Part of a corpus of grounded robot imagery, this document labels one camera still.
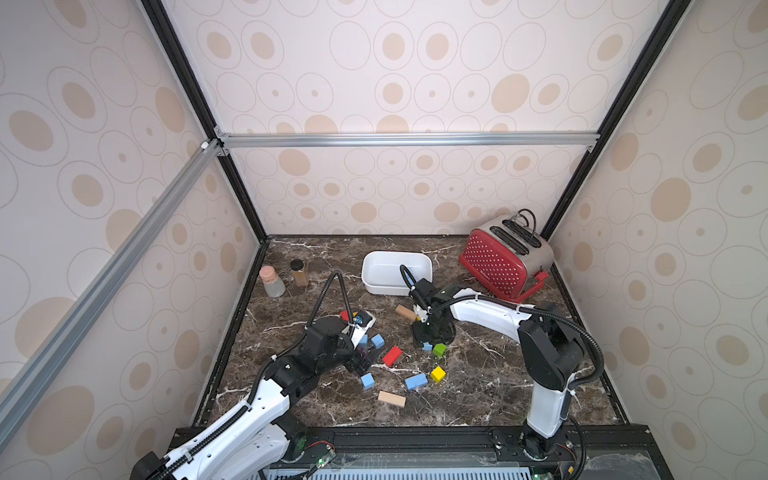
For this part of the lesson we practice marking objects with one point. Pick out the natural wood block rear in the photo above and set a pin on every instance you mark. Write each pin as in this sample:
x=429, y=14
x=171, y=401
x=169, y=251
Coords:
x=406, y=313

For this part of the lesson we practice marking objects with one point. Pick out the long blue block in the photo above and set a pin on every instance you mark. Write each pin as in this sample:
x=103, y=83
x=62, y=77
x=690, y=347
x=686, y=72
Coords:
x=416, y=381

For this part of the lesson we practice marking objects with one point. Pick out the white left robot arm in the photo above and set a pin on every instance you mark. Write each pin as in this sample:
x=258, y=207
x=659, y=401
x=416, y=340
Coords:
x=258, y=431

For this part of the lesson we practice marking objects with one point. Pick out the long red block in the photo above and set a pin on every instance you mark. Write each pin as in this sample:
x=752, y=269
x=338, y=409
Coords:
x=392, y=356

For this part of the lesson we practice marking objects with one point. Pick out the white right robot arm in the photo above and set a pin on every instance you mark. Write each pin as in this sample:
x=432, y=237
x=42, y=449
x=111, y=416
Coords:
x=559, y=355

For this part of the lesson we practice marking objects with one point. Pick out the white plastic tub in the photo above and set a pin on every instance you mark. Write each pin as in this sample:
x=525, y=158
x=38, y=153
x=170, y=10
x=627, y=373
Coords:
x=381, y=271

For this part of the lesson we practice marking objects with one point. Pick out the silver horizontal frame bar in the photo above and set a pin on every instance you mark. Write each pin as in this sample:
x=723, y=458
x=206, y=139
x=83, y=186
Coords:
x=227, y=141

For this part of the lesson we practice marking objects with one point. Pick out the pink lid glass jar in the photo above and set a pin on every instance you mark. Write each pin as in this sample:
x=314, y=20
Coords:
x=273, y=284

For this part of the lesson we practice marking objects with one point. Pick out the red polka dot toaster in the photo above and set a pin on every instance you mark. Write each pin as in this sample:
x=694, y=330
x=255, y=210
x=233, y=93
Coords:
x=508, y=257

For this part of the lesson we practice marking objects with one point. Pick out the small yellow cube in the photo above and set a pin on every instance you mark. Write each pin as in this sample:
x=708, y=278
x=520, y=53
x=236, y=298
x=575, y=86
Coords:
x=438, y=374

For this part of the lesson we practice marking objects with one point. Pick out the black lid spice jar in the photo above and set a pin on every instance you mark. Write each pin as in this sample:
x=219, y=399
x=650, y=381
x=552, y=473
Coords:
x=298, y=270

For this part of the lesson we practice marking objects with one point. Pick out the natural wood flat block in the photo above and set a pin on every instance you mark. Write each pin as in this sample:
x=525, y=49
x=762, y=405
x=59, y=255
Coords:
x=392, y=399

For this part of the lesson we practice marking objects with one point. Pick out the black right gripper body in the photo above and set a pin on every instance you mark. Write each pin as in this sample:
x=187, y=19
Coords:
x=424, y=327

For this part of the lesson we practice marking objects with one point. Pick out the blue cube left cluster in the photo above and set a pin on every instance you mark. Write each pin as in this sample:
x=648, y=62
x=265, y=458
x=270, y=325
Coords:
x=378, y=341

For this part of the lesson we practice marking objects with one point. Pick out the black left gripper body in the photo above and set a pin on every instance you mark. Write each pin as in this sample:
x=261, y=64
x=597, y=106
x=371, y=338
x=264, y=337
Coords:
x=353, y=358

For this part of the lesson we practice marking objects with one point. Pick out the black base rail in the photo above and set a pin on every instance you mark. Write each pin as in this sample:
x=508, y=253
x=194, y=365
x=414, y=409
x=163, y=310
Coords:
x=293, y=452

